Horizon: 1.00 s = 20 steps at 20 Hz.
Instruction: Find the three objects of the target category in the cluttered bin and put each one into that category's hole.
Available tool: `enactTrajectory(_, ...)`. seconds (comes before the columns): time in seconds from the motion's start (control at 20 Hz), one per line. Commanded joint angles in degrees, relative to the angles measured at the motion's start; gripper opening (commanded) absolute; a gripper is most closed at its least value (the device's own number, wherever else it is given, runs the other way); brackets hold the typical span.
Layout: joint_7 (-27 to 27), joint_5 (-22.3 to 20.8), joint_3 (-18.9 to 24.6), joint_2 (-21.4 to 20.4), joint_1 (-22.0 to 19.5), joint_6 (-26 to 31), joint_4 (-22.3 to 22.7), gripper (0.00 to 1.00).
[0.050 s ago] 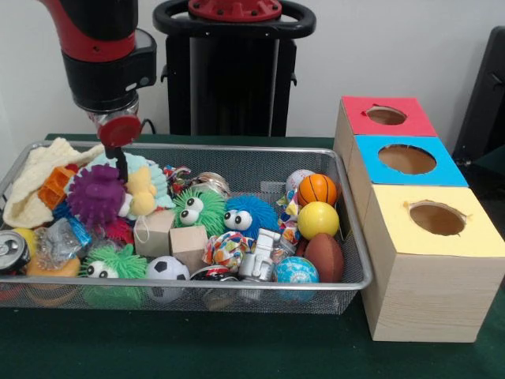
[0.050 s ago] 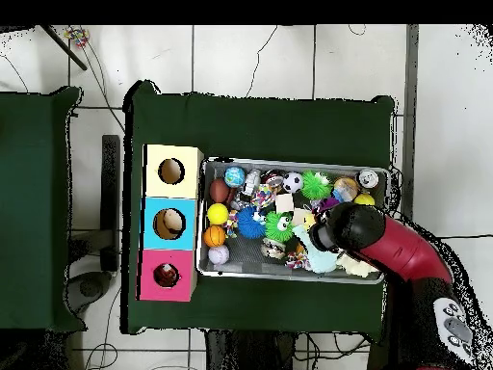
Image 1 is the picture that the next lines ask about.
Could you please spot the wooden box with three holes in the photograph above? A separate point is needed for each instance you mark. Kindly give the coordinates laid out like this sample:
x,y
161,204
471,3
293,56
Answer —
x,y
426,300

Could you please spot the light blue waffle cloth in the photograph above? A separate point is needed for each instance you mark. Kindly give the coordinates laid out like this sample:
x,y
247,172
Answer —
x,y
163,193

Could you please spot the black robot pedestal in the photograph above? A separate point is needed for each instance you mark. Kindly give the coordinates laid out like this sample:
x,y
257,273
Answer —
x,y
233,79

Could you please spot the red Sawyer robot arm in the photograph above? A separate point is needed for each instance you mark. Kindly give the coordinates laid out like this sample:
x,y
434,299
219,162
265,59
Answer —
x,y
102,59

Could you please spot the dark green table cloth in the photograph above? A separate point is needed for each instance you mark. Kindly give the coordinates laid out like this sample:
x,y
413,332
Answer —
x,y
197,347

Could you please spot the black chair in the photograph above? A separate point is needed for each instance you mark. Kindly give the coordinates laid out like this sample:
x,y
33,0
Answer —
x,y
485,98

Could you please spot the green spiky toy with eyes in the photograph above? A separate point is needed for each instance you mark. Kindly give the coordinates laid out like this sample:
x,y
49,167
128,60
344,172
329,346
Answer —
x,y
193,209
108,264

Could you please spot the blue spiky ball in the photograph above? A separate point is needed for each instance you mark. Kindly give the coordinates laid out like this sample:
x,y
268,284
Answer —
x,y
246,215

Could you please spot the black and white soccer ball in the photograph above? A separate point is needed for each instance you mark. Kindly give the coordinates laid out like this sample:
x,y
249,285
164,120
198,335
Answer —
x,y
167,268

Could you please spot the blue globe ball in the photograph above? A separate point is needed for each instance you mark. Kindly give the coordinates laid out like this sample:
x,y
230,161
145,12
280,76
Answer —
x,y
296,270

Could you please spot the brown toy football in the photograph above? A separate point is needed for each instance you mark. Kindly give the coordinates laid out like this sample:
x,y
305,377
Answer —
x,y
324,257

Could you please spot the purple spiky toy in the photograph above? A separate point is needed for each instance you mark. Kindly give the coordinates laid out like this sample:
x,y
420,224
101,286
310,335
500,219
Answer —
x,y
94,193

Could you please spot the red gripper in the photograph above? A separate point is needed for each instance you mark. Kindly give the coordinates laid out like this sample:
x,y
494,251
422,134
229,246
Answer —
x,y
120,132

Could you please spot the cream waffle cloth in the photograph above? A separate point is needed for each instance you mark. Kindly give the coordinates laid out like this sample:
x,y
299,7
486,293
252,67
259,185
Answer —
x,y
23,197

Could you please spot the orange toy basketball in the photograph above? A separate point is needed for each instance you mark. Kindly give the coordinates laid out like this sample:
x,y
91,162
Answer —
x,y
317,189

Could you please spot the yellow plush toy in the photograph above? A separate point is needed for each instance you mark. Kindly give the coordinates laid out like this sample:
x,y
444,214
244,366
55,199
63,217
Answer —
x,y
142,191

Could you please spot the yellow ball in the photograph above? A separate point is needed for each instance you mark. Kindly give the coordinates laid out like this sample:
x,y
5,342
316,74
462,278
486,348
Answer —
x,y
319,221

